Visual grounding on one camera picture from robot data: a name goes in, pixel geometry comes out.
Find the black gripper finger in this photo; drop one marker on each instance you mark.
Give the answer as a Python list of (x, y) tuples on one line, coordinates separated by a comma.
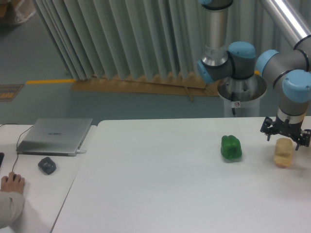
[(268, 128), (302, 138)]

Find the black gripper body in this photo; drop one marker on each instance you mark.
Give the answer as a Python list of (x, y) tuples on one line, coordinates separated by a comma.
[(287, 129)]

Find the tan bread loaf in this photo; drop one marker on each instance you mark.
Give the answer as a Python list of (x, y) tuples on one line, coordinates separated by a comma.
[(283, 153)]

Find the grey sleeved forearm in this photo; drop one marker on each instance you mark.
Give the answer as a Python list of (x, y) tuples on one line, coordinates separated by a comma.
[(11, 207)]

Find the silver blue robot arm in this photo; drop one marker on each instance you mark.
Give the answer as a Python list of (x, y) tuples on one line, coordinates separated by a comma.
[(240, 71)]

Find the person's hand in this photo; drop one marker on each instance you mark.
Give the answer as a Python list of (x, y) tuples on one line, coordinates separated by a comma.
[(8, 185)]

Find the green bell pepper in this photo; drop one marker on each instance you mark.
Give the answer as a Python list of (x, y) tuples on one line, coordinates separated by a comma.
[(231, 149)]

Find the brown cardboard sheet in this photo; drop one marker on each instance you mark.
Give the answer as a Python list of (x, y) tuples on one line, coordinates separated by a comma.
[(190, 86)]

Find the pale green folding curtain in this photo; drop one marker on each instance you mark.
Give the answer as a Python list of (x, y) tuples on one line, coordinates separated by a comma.
[(148, 37)]

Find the silver closed laptop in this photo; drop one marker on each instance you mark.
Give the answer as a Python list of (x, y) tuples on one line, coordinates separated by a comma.
[(55, 136)]

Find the brown floor warning sticker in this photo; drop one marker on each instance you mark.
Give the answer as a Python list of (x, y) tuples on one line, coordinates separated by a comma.
[(9, 91)]

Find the black keyboard edge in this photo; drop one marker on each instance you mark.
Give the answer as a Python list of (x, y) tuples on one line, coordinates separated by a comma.
[(1, 158)]

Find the cardboard boxes in corner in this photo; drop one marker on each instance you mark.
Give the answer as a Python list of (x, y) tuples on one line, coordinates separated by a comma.
[(15, 12)]

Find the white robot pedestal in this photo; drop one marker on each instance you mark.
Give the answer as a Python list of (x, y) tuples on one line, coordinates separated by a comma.
[(240, 102)]

